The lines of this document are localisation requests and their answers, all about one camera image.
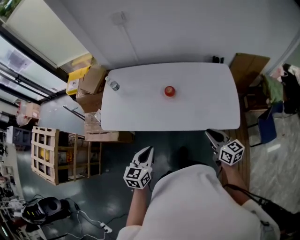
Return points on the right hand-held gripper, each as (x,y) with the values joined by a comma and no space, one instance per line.
(230,152)

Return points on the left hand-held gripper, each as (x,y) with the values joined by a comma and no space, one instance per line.
(137,177)

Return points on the red apple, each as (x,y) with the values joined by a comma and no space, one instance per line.
(169,91)

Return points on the person's left forearm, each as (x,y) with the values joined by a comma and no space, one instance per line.
(138,206)

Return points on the person's right forearm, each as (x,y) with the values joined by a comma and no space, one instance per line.
(234,182)

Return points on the person's dark trouser leg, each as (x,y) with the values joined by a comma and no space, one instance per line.
(185,157)

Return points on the long flat cardboard box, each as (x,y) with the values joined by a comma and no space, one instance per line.
(105,136)

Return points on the blue chair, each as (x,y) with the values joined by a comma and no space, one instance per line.
(267,126)

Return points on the person's white shirt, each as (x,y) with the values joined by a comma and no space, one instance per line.
(192,206)

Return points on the green cloth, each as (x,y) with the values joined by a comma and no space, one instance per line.
(273,90)

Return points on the taped brown cardboard box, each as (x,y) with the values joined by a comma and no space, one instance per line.
(90,102)

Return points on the black clamp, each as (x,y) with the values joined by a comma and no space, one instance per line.
(218,59)

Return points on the clear plastic water bottle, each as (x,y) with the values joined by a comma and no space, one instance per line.
(113,84)

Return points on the white power strip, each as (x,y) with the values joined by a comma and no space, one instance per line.
(106,227)

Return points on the small brown cardboard box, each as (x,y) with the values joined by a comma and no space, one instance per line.
(92,80)

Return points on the wooden slatted crate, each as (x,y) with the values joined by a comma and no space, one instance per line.
(47,154)

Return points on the yellow plastic bin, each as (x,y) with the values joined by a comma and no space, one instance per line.
(73,82)

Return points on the black and white helmet device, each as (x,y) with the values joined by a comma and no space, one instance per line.
(42,209)

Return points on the white roller blind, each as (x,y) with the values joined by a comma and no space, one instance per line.
(44,32)

